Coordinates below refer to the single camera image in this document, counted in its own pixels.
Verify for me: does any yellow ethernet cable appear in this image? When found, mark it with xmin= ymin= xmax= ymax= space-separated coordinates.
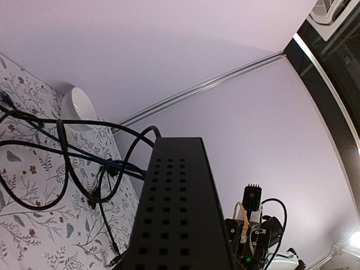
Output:
xmin=233 ymin=201 xmax=253 ymax=242

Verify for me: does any right aluminium frame post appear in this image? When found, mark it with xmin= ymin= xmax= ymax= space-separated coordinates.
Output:
xmin=117 ymin=51 xmax=286 ymax=127

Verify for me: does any black power adapter with cord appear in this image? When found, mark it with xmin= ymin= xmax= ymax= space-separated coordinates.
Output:
xmin=92 ymin=166 xmax=119 ymax=198

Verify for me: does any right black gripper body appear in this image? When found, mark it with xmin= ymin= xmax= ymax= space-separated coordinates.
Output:
xmin=224 ymin=215 xmax=283 ymax=269

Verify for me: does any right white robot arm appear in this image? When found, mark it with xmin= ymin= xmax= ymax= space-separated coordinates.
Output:
xmin=224 ymin=215 xmax=306 ymax=269

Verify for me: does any blue ethernet cable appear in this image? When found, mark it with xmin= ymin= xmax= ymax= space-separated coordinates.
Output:
xmin=0 ymin=89 xmax=147 ymax=177

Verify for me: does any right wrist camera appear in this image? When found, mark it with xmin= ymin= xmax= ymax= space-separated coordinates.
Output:
xmin=242 ymin=184 xmax=262 ymax=222

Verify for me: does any black TP-Link network switch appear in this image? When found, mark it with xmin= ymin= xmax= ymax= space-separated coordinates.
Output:
xmin=117 ymin=137 xmax=235 ymax=270

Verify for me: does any white bowl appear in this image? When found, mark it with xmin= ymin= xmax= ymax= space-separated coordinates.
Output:
xmin=60 ymin=87 xmax=97 ymax=120

